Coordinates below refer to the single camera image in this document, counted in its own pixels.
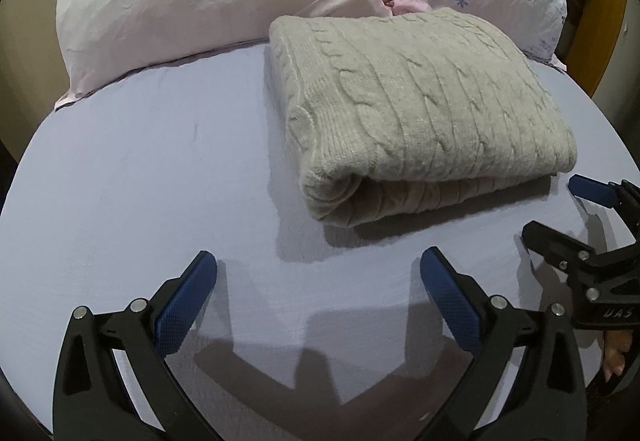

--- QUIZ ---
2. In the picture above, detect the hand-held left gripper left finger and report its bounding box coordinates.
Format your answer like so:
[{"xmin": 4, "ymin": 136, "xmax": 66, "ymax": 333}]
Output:
[{"xmin": 52, "ymin": 250, "xmax": 223, "ymax": 441}]

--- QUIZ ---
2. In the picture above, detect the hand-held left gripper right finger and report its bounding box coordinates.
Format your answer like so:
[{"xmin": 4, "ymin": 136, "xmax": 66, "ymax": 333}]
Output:
[{"xmin": 419, "ymin": 246, "xmax": 589, "ymax": 441}]

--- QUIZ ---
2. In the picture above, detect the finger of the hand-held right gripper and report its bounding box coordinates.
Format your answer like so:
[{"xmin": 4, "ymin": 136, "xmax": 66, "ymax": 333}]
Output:
[
  {"xmin": 522, "ymin": 220, "xmax": 640, "ymax": 308},
  {"xmin": 568, "ymin": 174, "xmax": 640, "ymax": 242}
]

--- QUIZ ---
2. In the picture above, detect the beige cable knit sweater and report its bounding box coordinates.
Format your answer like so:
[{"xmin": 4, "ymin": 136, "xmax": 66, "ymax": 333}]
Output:
[{"xmin": 268, "ymin": 6, "xmax": 579, "ymax": 228}]

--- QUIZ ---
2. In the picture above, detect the person's right hand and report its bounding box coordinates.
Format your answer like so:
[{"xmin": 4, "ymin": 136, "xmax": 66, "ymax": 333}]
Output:
[{"xmin": 602, "ymin": 328, "xmax": 632, "ymax": 385}]

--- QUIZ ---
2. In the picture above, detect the lavender bed sheet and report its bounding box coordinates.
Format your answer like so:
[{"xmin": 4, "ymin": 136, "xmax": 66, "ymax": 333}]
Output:
[{"xmin": 0, "ymin": 40, "xmax": 640, "ymax": 441}]

